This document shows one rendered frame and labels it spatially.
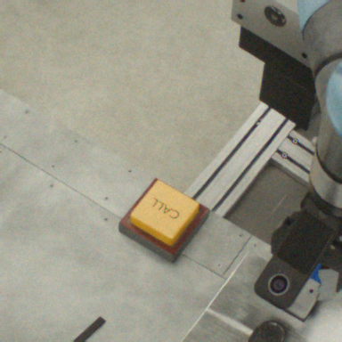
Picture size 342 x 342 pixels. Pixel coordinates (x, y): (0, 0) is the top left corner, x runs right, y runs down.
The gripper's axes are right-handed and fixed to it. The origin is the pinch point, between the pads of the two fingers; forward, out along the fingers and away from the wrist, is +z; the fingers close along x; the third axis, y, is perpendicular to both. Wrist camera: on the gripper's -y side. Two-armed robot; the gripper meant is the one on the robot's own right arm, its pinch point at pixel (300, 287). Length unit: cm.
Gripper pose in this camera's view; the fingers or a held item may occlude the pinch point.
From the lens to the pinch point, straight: 112.6
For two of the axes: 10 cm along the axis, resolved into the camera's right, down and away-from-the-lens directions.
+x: -8.3, -4.8, 2.9
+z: -0.2, 5.4, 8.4
